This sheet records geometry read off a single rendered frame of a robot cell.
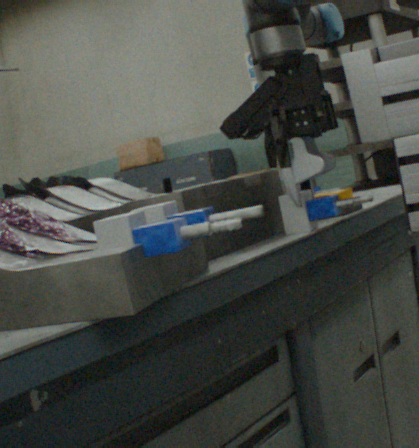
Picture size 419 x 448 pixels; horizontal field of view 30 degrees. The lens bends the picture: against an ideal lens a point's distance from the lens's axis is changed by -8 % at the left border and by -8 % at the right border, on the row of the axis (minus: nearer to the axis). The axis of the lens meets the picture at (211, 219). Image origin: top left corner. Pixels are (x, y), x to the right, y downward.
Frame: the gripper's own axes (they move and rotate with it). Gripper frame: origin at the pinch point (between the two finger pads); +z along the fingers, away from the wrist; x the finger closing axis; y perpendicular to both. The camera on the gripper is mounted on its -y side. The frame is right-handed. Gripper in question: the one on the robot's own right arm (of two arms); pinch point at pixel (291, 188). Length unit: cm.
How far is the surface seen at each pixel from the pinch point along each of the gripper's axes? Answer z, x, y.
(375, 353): 32.2, -4.7, 15.1
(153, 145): -46, 508, -485
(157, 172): -17, 494, -475
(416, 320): 33.5, 22.3, 11.8
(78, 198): -6.3, -46.8, -6.8
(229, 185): -3.7, -43.9, 19.2
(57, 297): 2, -84, 29
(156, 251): 0, -75, 34
